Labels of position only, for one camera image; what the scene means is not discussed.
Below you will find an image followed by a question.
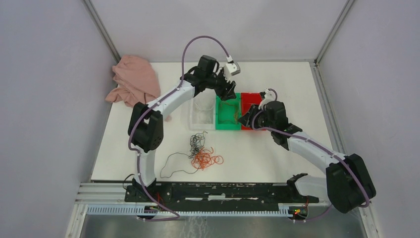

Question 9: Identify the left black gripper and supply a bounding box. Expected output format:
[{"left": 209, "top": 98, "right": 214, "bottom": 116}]
[{"left": 206, "top": 68, "right": 236, "bottom": 102}]

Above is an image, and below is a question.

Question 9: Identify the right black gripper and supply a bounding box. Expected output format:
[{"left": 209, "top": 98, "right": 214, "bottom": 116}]
[{"left": 237, "top": 103, "right": 275, "bottom": 132}]

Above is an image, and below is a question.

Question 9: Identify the orange cable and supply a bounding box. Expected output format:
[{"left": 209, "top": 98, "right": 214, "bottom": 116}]
[
  {"left": 219, "top": 100, "right": 242, "bottom": 125},
  {"left": 191, "top": 147, "right": 224, "bottom": 171}
]

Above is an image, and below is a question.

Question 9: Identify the thin white cable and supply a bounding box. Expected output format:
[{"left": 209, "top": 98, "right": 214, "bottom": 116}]
[{"left": 193, "top": 100, "right": 214, "bottom": 124}]

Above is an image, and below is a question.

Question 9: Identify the black cable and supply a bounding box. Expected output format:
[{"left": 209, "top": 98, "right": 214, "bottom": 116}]
[{"left": 159, "top": 131, "right": 209, "bottom": 179}]

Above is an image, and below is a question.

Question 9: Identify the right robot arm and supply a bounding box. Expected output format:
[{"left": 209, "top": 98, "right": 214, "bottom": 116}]
[{"left": 238, "top": 101, "right": 376, "bottom": 213}]

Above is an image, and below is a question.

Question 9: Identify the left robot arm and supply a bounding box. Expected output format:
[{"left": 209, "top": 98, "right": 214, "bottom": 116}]
[{"left": 128, "top": 55, "right": 241, "bottom": 202}]

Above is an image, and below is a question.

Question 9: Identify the green plastic bin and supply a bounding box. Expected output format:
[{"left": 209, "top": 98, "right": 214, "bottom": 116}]
[{"left": 215, "top": 93, "right": 241, "bottom": 130}]

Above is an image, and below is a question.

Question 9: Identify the red plastic bin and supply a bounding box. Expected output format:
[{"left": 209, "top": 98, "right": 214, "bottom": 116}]
[{"left": 240, "top": 92, "right": 262, "bottom": 116}]

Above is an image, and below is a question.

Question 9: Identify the clear plastic bin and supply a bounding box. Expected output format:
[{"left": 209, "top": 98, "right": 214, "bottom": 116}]
[{"left": 189, "top": 91, "right": 216, "bottom": 131}]

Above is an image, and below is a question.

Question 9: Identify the pink cloth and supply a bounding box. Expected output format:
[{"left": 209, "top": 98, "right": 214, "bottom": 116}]
[{"left": 105, "top": 55, "right": 161, "bottom": 108}]

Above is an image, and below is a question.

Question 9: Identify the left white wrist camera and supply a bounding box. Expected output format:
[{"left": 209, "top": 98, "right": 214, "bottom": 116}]
[{"left": 223, "top": 55, "right": 241, "bottom": 81}]

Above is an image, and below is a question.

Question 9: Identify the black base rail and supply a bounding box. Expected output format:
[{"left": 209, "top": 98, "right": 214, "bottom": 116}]
[{"left": 124, "top": 181, "right": 319, "bottom": 212}]

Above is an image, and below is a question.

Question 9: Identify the white slotted cable duct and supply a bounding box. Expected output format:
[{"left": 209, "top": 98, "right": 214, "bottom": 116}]
[{"left": 86, "top": 204, "right": 292, "bottom": 218}]

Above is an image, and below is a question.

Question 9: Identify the aluminium frame rail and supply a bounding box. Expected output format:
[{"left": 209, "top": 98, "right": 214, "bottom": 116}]
[{"left": 76, "top": 183, "right": 330, "bottom": 207}]

